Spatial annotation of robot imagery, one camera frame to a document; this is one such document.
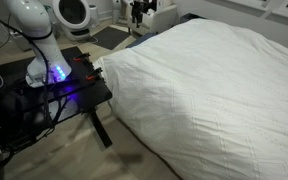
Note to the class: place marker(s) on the round white litter box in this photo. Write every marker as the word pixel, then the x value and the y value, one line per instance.
pixel 72 16

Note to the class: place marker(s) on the small white cloth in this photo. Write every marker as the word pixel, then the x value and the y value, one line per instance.
pixel 150 13

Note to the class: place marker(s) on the black robot table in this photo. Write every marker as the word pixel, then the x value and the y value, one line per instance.
pixel 84 90

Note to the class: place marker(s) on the tall white appliance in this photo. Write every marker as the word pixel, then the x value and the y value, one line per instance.
pixel 116 11

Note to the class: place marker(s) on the dark floor mat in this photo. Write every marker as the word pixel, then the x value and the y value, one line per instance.
pixel 110 36

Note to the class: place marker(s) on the orange black clamp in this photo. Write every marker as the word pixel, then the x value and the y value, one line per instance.
pixel 94 74
pixel 82 57

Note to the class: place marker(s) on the blue hard suitcase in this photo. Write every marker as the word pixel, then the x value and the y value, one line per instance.
pixel 139 40

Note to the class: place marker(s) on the small white bin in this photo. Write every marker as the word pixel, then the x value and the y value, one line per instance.
pixel 93 15

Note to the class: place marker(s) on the white patterned duvet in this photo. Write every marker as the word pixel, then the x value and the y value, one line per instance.
pixel 217 100

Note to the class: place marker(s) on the beige armchair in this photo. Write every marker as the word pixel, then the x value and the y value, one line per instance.
pixel 160 20

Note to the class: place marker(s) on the dark ottoman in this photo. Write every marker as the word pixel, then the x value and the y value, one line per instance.
pixel 190 16

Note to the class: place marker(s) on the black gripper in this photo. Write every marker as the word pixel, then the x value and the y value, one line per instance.
pixel 137 8

